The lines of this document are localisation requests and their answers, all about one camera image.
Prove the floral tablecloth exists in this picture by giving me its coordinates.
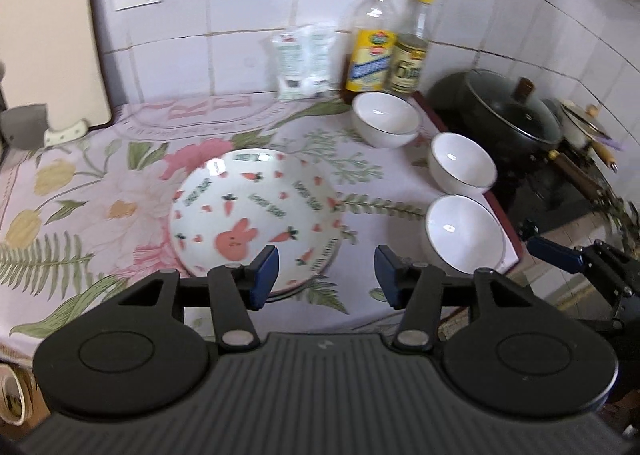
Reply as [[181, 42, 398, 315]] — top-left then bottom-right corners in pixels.
[[0, 90, 526, 366]]

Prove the white enamel pot with lid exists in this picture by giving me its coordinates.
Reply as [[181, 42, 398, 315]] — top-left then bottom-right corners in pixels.
[[559, 100, 621, 171]]

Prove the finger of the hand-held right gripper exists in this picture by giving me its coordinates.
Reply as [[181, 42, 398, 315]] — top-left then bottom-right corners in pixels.
[[527, 235, 640, 296]]

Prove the large yellow-label sauce bottle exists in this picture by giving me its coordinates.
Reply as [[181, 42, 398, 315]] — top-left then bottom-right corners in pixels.
[[345, 0, 398, 103]]

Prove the clear plastic seasoning bag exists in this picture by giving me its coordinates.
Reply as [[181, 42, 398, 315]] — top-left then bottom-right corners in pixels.
[[272, 25, 336, 101]]

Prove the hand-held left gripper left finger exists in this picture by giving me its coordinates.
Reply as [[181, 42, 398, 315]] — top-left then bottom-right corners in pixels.
[[117, 244, 280, 351]]

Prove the white rabbit carrot plate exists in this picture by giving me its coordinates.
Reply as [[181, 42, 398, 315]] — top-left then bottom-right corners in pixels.
[[169, 148, 343, 296]]

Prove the cleaver with white handle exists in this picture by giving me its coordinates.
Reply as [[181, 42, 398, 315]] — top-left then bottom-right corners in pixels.
[[0, 104, 88, 151]]

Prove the black wok with glass lid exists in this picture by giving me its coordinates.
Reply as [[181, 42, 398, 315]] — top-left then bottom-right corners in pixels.
[[430, 69, 563, 161]]

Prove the black gas stove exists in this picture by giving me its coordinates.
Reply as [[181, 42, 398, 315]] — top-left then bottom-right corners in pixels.
[[500, 155, 616, 241]]

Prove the white cutting board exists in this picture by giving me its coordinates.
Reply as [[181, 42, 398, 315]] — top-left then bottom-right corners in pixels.
[[0, 0, 113, 131]]

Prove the white ribbed bowl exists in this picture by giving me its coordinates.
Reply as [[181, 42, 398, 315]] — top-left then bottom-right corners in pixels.
[[424, 194, 506, 276], [427, 132, 497, 196], [351, 92, 423, 149]]

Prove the small yellow-cap vinegar bottle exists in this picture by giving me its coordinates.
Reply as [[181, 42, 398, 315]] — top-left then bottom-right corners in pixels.
[[385, 0, 435, 96]]

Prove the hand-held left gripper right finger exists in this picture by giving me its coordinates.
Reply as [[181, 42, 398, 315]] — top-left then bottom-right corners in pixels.
[[375, 244, 538, 352]]

